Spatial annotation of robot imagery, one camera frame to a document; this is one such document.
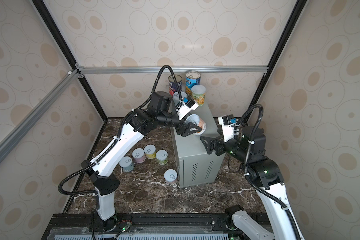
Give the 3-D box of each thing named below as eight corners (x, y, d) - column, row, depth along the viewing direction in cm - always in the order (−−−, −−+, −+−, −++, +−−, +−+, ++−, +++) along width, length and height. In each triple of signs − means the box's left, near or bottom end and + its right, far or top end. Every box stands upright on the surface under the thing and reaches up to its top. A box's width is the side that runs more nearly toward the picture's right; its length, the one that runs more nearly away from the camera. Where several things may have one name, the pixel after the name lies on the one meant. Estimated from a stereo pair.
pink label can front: (164, 184, 88) (163, 180, 83) (165, 173, 93) (164, 168, 88) (176, 184, 88) (176, 180, 83) (177, 173, 93) (176, 168, 88)
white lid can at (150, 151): (144, 159, 99) (142, 154, 94) (146, 148, 104) (144, 144, 99) (155, 159, 99) (154, 154, 94) (157, 148, 104) (156, 144, 99)
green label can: (156, 164, 96) (155, 160, 92) (158, 154, 101) (156, 149, 96) (167, 164, 96) (167, 160, 92) (168, 154, 101) (167, 149, 96)
